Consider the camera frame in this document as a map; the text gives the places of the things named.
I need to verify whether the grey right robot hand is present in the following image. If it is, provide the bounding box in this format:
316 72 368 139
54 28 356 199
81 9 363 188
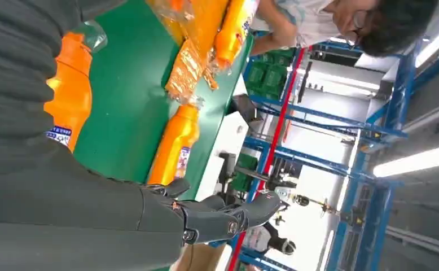
0 140 282 271

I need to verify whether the person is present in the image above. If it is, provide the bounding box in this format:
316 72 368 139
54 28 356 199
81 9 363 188
249 0 439 59
242 224 297 257

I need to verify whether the red bar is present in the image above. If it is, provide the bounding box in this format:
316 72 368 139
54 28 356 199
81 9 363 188
227 46 306 271

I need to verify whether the green crate stack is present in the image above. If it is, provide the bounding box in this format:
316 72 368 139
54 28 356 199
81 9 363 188
244 49 296 101

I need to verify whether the ceiling light tube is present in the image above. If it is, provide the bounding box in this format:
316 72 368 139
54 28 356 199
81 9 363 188
372 143 439 178
415 16 439 68

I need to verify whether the blue metal rack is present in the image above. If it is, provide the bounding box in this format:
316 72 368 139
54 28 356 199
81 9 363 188
210 32 439 271

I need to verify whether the black camera on stand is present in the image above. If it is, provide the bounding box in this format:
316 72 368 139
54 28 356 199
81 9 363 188
275 187 342 220

